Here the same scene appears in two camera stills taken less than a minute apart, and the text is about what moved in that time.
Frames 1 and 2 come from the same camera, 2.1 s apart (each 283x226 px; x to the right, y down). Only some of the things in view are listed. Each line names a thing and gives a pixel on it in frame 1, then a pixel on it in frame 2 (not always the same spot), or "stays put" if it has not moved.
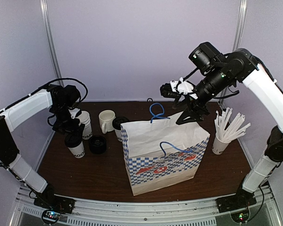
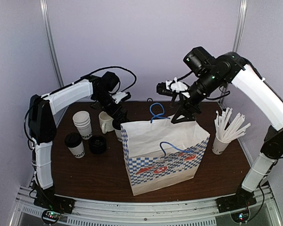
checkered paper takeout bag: x=161 y=152 stays put
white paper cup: x=79 y=151 stays put
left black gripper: x=70 y=129 to x=113 y=113
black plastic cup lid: x=118 y=121 stays put
